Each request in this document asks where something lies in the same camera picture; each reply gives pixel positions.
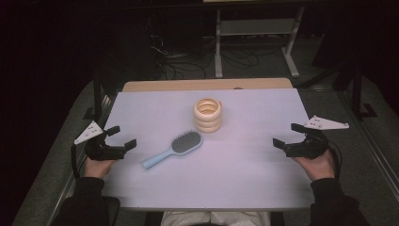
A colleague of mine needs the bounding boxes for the person's right hand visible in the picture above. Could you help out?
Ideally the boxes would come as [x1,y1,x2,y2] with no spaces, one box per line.
[291,148,336,183]

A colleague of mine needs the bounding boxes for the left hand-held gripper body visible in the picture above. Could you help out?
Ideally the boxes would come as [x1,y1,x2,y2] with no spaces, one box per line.
[73,121,126,162]

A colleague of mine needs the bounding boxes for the light blue hairbrush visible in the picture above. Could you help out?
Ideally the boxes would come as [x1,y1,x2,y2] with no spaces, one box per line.
[142,130,204,170]

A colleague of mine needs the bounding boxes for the black floor cables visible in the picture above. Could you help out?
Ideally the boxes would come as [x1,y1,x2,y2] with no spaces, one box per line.
[147,18,276,81]

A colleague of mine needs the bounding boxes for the black metal stand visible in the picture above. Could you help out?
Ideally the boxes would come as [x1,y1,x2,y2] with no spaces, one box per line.
[350,62,379,121]
[82,70,109,121]

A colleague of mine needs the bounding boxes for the cream ringed holder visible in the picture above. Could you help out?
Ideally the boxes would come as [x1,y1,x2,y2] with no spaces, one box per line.
[192,97,223,134]

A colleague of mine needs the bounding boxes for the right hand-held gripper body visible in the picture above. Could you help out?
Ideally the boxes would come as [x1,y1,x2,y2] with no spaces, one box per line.
[283,115,350,160]

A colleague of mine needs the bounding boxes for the lavender table cover sheet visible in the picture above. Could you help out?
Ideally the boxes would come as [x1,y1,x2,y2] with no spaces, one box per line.
[100,88,316,210]

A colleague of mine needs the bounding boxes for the person's legs in grey pants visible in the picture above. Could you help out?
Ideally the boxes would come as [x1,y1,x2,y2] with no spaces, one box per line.
[160,210,272,226]

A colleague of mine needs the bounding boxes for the right hand-held gripper cable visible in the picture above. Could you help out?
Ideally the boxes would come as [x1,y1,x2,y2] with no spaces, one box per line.
[326,139,343,181]

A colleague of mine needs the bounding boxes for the person's left hand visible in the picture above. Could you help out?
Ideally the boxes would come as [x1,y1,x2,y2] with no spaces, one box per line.
[83,155,118,180]

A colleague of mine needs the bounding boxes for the white metal table frame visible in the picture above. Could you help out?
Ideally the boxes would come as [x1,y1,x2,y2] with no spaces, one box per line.
[214,6,306,79]

